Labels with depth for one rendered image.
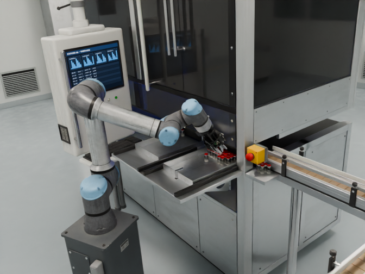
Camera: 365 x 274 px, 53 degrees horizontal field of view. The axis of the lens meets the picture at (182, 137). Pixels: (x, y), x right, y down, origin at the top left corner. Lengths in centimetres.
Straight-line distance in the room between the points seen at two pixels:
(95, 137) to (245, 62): 75
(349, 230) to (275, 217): 94
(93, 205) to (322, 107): 141
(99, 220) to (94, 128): 41
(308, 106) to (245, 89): 55
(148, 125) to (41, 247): 189
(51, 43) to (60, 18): 435
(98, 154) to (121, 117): 31
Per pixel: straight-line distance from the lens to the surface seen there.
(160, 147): 224
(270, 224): 228
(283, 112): 201
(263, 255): 237
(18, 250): 317
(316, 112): 226
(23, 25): 695
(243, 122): 180
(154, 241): 290
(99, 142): 168
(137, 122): 145
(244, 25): 169
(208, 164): 199
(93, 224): 170
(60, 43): 228
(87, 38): 237
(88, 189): 163
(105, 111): 147
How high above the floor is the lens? 179
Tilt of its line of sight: 23 degrees down
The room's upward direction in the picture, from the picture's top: 4 degrees counter-clockwise
